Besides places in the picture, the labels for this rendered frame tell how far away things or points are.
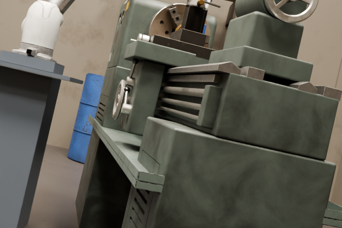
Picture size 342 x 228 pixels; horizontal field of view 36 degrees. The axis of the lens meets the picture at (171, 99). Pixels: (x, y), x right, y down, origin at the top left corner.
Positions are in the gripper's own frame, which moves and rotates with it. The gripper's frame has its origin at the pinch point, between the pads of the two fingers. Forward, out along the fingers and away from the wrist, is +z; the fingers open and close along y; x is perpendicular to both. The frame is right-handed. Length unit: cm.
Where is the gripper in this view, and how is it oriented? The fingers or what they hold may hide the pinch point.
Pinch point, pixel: (207, 3)
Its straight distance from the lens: 286.7
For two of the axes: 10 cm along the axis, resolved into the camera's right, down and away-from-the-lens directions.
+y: 9.5, 2.4, 2.1
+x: -2.1, -0.4, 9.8
